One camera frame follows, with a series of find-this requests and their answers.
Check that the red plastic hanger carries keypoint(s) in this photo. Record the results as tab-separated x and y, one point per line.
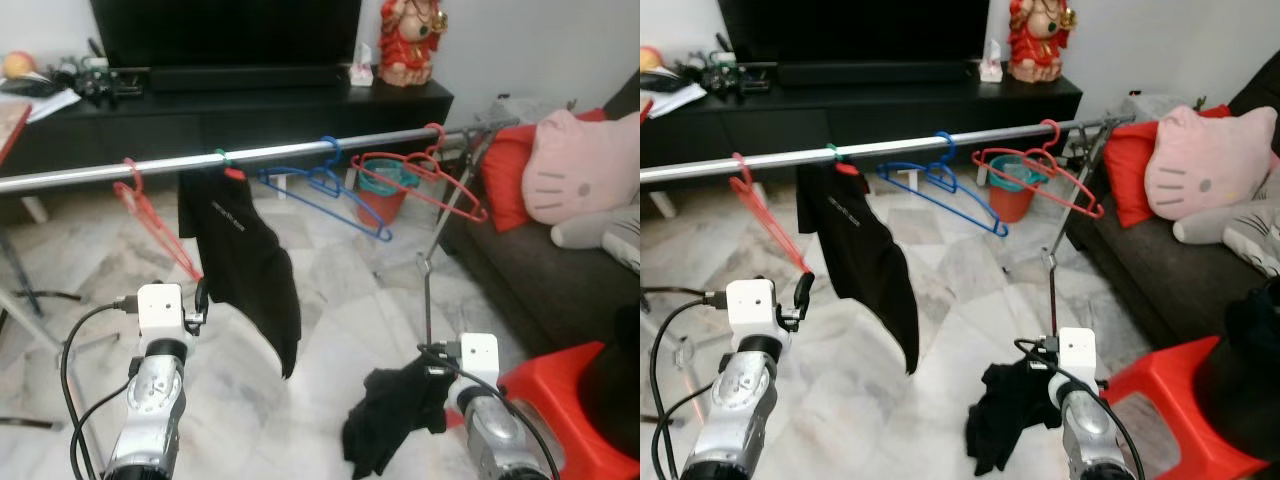
400	158
770	225
165	240
1020	153

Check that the blue plastic hanger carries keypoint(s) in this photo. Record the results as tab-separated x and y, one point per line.
945	178
325	183

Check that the small black garment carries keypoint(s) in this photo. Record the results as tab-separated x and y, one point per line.
390	415
1010	415

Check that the red hanger with green hook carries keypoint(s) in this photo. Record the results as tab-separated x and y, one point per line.
235	172
850	168

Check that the black t-shirt with white print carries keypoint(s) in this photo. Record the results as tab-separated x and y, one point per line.
240	260
860	250

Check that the silver metal clothes rack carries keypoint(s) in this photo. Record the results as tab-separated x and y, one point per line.
300	150
900	150

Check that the black clothes pile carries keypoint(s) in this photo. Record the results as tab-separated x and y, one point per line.
615	380
1245	380

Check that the black TV console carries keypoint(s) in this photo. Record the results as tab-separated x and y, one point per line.
880	110
250	115

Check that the red bin with teal liner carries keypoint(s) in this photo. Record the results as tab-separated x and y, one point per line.
1010	200
380	205

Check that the grey plush cat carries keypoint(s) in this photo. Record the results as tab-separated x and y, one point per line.
600	230
1250	235

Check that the black game controllers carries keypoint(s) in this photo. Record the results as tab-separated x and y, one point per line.
725	78
95	85

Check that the white paper sheets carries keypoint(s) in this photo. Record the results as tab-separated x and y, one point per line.
680	98
50	103

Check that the red plastic stool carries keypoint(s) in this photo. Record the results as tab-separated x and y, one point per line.
1170	390
560	400

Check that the dark brown sofa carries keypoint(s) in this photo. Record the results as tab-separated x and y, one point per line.
1160	270
540	280

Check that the pink cat face pillow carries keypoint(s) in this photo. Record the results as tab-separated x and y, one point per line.
580	170
1205	165

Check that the black television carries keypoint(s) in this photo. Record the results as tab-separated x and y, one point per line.
850	28
220	30

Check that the white tissue box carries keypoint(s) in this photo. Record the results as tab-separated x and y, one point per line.
990	70
360	75

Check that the red ceramic figurine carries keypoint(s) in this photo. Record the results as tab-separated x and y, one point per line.
1040	50
410	55

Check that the red cushion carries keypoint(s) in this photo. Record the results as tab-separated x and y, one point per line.
505	175
1128	170

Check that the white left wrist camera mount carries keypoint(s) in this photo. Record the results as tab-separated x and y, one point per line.
160	310
750	305

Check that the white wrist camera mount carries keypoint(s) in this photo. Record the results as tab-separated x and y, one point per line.
160	310
478	360
750	305
1077	355

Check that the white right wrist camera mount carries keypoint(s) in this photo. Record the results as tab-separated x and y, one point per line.
478	360
1077	355

